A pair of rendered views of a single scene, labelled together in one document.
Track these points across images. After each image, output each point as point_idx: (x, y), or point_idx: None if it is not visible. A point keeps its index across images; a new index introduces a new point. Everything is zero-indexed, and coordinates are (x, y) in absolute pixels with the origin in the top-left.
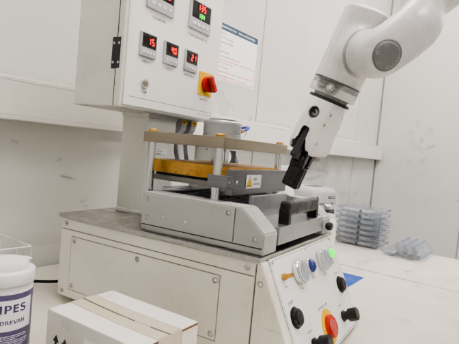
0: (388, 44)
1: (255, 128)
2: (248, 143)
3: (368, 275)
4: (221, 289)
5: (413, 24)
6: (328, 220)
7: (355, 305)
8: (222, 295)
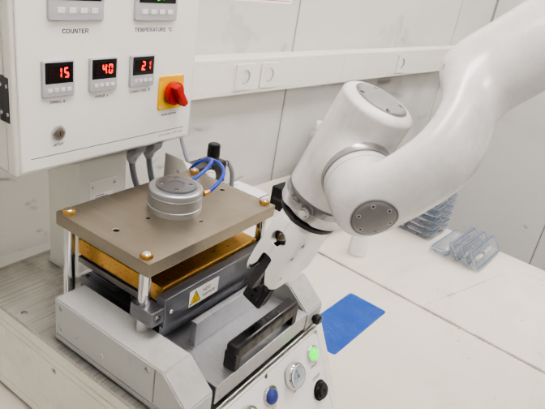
0: (377, 207)
1: (289, 65)
2: (198, 245)
3: (394, 306)
4: None
5: (422, 179)
6: (317, 308)
7: (351, 380)
8: None
